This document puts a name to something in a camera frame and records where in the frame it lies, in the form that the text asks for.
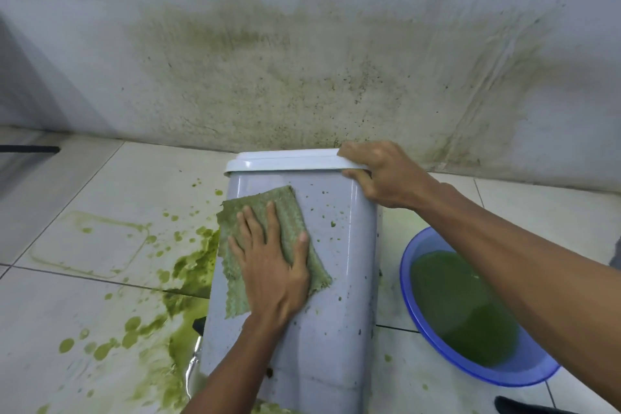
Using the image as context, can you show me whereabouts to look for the person's left hand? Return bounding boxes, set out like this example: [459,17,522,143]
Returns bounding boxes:
[228,201,311,327]

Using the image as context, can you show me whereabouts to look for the person's right hand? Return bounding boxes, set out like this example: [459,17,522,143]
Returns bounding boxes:
[337,140,440,210]

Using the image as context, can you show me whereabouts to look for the green cleaning cloth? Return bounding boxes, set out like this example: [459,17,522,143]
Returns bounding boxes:
[216,186,333,320]

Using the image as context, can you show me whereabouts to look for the grey plastic bin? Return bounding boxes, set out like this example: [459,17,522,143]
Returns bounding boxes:
[199,148,384,414]

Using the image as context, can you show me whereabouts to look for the person's right forearm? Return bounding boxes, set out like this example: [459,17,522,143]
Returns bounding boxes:
[416,182,621,410]

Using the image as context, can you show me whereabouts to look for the person's left forearm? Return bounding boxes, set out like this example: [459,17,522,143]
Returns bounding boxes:
[180,314,288,414]

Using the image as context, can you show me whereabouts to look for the green liquid spill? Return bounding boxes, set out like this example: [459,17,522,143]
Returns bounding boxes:
[36,178,226,414]

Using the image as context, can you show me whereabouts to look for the blue plastic basin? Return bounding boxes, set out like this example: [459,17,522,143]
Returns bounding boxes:
[400,227,561,388]

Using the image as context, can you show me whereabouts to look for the black rod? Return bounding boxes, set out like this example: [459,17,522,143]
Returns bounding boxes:
[0,145,61,154]

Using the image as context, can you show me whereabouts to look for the black shoe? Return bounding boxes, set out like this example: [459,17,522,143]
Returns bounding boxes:
[495,396,573,414]

